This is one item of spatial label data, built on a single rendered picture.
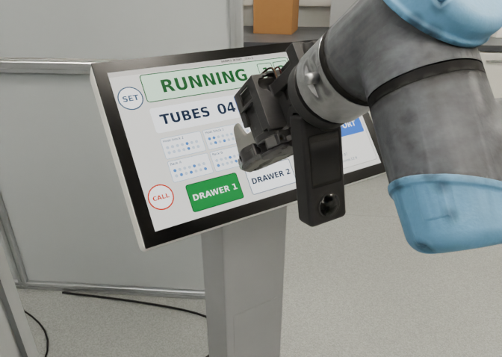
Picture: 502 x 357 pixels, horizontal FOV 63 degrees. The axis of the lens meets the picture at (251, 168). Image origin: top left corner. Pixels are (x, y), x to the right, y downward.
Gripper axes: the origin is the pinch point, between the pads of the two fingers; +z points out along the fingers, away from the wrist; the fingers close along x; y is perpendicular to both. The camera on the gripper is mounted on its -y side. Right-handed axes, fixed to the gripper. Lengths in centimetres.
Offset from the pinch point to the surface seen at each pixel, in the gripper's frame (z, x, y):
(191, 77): 14.8, -2.3, 21.0
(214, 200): 14.7, 0.8, -1.1
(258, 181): 14.7, -8.2, 0.0
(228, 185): 14.7, -2.6, 0.6
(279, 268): 39.5, -18.9, -17.8
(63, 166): 120, 16, 40
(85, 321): 147, 22, -20
